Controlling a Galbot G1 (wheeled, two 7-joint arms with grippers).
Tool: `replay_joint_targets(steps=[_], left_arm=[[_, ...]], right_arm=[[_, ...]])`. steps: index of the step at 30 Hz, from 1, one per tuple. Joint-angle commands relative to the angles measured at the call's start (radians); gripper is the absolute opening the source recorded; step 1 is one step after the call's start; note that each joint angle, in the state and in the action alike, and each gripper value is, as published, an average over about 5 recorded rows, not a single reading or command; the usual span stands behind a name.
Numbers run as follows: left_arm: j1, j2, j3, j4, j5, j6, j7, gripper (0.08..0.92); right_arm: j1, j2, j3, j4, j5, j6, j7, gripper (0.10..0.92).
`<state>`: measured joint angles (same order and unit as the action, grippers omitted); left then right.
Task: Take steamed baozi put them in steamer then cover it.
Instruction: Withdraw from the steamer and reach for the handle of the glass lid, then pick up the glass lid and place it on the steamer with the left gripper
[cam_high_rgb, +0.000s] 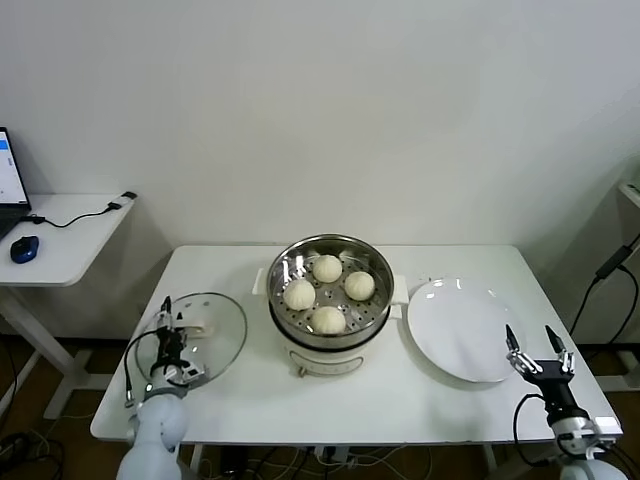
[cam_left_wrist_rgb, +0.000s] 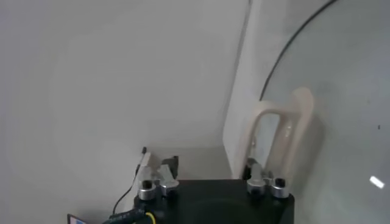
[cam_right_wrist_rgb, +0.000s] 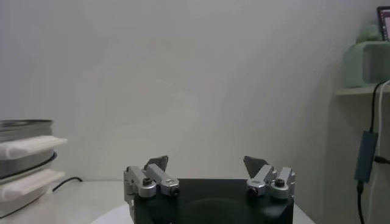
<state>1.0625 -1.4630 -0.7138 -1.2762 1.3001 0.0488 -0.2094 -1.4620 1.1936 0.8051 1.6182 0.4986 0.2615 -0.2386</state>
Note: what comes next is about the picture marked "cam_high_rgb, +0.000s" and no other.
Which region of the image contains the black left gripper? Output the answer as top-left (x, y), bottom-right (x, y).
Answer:
top-left (157, 295), bottom-right (187, 374)

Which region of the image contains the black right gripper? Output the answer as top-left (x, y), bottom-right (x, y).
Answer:
top-left (504, 323), bottom-right (591, 427)

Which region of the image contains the round glass pot lid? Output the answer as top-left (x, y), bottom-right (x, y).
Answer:
top-left (134, 292), bottom-right (248, 389)

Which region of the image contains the white steamed baozi bun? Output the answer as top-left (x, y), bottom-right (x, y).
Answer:
top-left (344, 271), bottom-right (376, 301)
top-left (283, 278), bottom-right (317, 311)
top-left (310, 305), bottom-right (347, 335)
top-left (312, 254), bottom-right (344, 283)

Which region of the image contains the steel perforated steamer basket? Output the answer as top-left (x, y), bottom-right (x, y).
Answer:
top-left (251, 233), bottom-right (409, 350)

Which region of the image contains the round white plate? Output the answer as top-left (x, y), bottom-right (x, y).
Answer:
top-left (406, 277), bottom-right (528, 384)

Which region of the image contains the white side desk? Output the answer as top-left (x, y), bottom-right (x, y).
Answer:
top-left (0, 193), bottom-right (136, 421)

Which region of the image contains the white electric cooker pot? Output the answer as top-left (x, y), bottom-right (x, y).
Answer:
top-left (268, 299), bottom-right (403, 379)

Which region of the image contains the blue computer mouse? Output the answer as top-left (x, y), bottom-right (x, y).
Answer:
top-left (10, 234), bottom-right (41, 264)

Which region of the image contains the white power strip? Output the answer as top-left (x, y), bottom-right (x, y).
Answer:
top-left (313, 444), bottom-right (351, 464)

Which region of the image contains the black open laptop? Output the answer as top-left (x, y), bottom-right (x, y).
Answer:
top-left (0, 126), bottom-right (33, 240)

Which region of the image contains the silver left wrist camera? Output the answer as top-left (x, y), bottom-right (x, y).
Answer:
top-left (172, 362), bottom-right (207, 386)

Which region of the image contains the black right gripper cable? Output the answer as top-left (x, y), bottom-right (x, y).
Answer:
top-left (513, 393), bottom-right (551, 466)

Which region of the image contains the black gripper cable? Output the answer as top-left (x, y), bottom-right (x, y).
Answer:
top-left (122, 329), bottom-right (169, 407)
top-left (513, 393), bottom-right (551, 466)

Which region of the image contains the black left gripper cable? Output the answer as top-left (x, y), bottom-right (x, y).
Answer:
top-left (122, 329), bottom-right (169, 407)

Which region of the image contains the black power brick with cable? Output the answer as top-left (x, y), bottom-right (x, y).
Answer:
top-left (567, 243), bottom-right (640, 346)

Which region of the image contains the black cable with adapter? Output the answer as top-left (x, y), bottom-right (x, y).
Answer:
top-left (24, 191), bottom-right (138, 230)

